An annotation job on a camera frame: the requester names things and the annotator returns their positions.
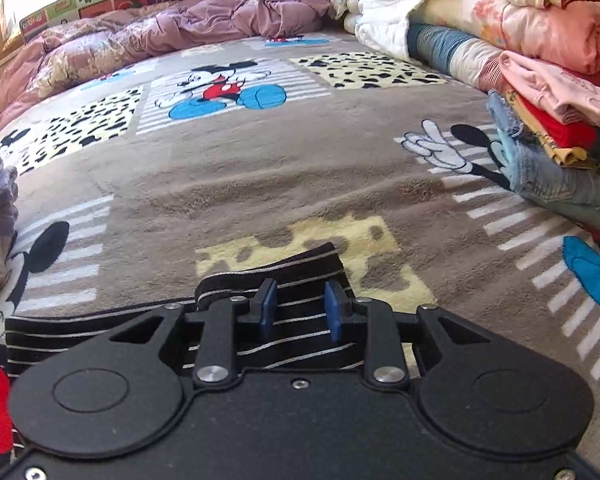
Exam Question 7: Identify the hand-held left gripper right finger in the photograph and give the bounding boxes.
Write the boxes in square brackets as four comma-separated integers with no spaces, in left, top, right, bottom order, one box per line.
[324,280,492,390]

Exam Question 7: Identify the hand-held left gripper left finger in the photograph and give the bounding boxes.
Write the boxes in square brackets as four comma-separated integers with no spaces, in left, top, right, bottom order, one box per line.
[109,278,280,388]

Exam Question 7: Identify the black white striped shirt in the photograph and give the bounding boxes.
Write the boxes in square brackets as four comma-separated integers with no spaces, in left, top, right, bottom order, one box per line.
[5,241,416,378]

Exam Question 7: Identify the brown cartoon printed blanket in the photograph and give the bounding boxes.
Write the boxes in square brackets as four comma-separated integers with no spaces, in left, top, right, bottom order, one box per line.
[0,30,600,480]

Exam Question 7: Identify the folded denim jeans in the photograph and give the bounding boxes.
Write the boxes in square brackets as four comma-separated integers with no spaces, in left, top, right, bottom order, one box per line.
[486,90,600,216]

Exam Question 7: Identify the mustard folded garment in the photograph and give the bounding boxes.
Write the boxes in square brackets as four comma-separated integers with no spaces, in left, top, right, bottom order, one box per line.
[502,89,600,183]

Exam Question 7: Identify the blue striped quilt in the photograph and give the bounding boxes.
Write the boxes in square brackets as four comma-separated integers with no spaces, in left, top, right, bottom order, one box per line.
[407,22,503,93]

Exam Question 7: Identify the red green folded sweater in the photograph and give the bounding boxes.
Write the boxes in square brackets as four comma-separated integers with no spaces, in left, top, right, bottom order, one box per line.
[517,92,600,171]

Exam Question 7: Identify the purple quilt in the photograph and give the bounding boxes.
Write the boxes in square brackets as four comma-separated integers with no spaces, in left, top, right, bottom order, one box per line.
[0,0,333,133]

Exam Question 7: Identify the pink folded shirt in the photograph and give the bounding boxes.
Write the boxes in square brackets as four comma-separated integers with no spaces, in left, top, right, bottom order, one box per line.
[499,50,600,136]

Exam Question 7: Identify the pink floral quilt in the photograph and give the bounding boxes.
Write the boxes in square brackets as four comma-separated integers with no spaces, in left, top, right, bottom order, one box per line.
[420,0,600,78]

